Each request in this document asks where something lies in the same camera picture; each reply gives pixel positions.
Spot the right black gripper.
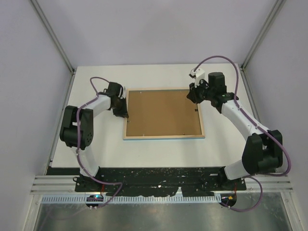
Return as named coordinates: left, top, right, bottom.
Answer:
left=187, top=78, right=215, bottom=104

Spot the blue picture frame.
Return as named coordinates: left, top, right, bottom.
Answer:
left=123, top=88, right=205, bottom=140

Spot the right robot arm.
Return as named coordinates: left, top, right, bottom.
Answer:
left=187, top=69, right=283, bottom=190

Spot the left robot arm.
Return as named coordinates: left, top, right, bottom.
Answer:
left=60, top=82, right=128, bottom=192

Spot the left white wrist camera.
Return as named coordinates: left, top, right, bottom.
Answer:
left=120, top=87, right=127, bottom=99

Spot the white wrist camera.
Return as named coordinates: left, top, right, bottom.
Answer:
left=189, top=68, right=205, bottom=88
left=120, top=87, right=127, bottom=99

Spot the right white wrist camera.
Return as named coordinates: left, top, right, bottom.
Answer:
left=189, top=68, right=205, bottom=88

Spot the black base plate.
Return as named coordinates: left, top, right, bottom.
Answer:
left=47, top=167, right=246, bottom=197

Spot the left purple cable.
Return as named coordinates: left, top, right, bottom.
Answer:
left=75, top=77, right=124, bottom=209

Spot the perforated cable duct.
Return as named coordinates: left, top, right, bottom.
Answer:
left=41, top=194, right=221, bottom=204

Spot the aluminium rail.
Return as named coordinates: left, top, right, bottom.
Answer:
left=30, top=175, right=293, bottom=194

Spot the left aluminium post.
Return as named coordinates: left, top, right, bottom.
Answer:
left=29, top=0, right=75, bottom=75

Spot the aluminium post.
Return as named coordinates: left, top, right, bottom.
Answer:
left=241, top=0, right=286, bottom=71
left=29, top=0, right=75, bottom=75

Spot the right aluminium post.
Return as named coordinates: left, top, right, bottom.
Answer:
left=241, top=0, right=286, bottom=71

